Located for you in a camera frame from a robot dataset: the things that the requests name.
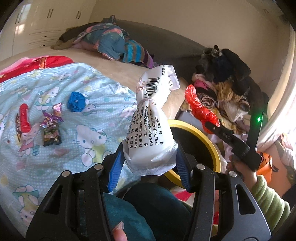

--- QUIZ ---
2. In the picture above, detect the tan fur garment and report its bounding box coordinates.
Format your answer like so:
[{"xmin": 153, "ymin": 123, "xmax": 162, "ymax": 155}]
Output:
[{"xmin": 222, "ymin": 93, "xmax": 252, "ymax": 123}]

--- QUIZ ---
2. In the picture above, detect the printed snack packet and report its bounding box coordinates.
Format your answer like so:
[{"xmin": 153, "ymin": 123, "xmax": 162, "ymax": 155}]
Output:
[{"xmin": 42, "ymin": 122, "xmax": 62, "ymax": 147}]

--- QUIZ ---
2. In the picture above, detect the person's left hand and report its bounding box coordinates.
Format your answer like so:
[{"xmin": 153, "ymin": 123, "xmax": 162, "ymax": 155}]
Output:
[{"xmin": 112, "ymin": 221, "xmax": 129, "ymax": 241}]

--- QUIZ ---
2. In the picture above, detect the dark candy bar wrapper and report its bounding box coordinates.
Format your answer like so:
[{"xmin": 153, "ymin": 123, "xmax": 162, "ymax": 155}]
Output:
[{"xmin": 15, "ymin": 113, "xmax": 23, "ymax": 143}]

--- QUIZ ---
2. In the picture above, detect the red blanket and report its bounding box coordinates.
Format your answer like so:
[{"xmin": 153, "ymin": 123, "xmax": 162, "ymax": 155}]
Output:
[{"xmin": 0, "ymin": 55, "xmax": 74, "ymax": 78}]

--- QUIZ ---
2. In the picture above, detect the red plastic bag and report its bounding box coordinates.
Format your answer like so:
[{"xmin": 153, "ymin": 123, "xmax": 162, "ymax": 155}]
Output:
[{"xmin": 184, "ymin": 84, "xmax": 220, "ymax": 133}]

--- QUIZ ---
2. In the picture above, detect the blue cartoon printed blanket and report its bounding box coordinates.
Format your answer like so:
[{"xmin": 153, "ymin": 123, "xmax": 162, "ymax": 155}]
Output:
[{"xmin": 0, "ymin": 62, "xmax": 148, "ymax": 234}]

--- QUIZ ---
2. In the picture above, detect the blue floral quilt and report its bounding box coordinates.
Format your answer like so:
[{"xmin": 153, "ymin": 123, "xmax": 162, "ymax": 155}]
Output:
[{"xmin": 73, "ymin": 15, "xmax": 130, "ymax": 60}]

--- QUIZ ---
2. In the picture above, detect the tiger striped cloth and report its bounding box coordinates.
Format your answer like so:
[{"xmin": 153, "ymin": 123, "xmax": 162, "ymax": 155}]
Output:
[{"xmin": 199, "ymin": 93, "xmax": 218, "ymax": 106}]

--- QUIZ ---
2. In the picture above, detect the white plastic tissue package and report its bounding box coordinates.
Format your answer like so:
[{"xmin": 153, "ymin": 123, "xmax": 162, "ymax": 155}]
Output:
[{"xmin": 122, "ymin": 64, "xmax": 181, "ymax": 177}]

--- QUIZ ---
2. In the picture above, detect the black fuzzy garment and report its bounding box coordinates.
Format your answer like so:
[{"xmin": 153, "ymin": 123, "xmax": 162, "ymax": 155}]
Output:
[{"xmin": 195, "ymin": 45, "xmax": 251, "ymax": 93}]

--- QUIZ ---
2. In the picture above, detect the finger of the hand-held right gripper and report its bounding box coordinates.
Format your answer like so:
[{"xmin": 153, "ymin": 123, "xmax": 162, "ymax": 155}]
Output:
[{"xmin": 205, "ymin": 121, "xmax": 250, "ymax": 154}]

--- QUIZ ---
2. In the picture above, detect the yellow rimmed black bin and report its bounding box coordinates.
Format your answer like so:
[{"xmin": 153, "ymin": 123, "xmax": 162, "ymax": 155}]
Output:
[{"xmin": 162, "ymin": 119, "xmax": 221, "ymax": 187}]

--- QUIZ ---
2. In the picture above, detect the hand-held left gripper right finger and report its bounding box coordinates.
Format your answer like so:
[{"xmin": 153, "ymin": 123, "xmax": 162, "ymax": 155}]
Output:
[{"xmin": 174, "ymin": 141, "xmax": 272, "ymax": 241}]

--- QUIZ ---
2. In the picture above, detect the pale lavender cloth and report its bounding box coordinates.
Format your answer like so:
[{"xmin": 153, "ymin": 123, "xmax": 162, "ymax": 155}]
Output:
[{"xmin": 209, "ymin": 133, "xmax": 234, "ymax": 173}]

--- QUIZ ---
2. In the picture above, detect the yellow knit garment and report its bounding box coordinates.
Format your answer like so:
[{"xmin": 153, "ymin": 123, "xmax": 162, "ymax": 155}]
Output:
[{"xmin": 215, "ymin": 79, "xmax": 250, "ymax": 105}]

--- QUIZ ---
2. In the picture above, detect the dark brown cloth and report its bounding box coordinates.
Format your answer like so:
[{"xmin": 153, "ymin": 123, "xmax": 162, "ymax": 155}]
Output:
[{"xmin": 58, "ymin": 23, "xmax": 93, "ymax": 43}]

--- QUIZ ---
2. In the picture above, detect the cream wardrobe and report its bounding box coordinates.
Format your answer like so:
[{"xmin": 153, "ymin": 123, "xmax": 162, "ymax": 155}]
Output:
[{"xmin": 0, "ymin": 0, "xmax": 96, "ymax": 56}]

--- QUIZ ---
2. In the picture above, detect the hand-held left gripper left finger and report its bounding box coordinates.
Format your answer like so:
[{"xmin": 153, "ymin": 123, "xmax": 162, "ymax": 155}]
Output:
[{"xmin": 25, "ymin": 142, "xmax": 125, "ymax": 241}]

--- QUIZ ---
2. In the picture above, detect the olive cloth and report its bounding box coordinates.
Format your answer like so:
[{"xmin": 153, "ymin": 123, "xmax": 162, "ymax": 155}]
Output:
[{"xmin": 51, "ymin": 38, "xmax": 74, "ymax": 50}]

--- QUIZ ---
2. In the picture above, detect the beige bed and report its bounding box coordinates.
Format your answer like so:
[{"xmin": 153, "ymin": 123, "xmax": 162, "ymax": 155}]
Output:
[{"xmin": 0, "ymin": 44, "xmax": 189, "ymax": 121}]

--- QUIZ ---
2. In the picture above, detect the pink cloth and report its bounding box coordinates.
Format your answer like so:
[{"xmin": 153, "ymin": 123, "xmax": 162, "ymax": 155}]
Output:
[{"xmin": 193, "ymin": 73, "xmax": 215, "ymax": 90}]

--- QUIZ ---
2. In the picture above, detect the grey headboard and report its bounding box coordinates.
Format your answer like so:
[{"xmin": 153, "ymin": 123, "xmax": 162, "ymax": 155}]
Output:
[{"xmin": 116, "ymin": 20, "xmax": 208, "ymax": 75}]

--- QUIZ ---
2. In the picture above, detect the blue plastic bag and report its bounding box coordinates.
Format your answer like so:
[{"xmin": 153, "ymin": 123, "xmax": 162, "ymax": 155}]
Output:
[{"xmin": 67, "ymin": 91, "xmax": 89, "ymax": 113}]

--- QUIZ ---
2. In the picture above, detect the orange floral fabric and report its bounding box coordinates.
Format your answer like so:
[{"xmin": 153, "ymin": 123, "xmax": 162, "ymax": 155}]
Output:
[{"xmin": 257, "ymin": 152, "xmax": 278, "ymax": 177}]

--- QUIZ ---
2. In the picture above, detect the red tube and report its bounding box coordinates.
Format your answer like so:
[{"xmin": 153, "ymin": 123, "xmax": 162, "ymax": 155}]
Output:
[{"xmin": 19, "ymin": 103, "xmax": 31, "ymax": 133}]

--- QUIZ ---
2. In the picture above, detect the striped blanket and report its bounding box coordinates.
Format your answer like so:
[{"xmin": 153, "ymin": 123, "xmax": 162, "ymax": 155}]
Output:
[{"xmin": 122, "ymin": 39, "xmax": 154, "ymax": 69}]

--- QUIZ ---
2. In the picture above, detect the purple foil candy wrapper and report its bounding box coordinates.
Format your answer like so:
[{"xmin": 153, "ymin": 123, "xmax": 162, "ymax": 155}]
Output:
[{"xmin": 42, "ymin": 103, "xmax": 64, "ymax": 123}]

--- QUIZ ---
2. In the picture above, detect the person's right hand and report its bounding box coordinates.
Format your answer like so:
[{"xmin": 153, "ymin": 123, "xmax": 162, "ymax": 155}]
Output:
[{"xmin": 228, "ymin": 154, "xmax": 258, "ymax": 188}]

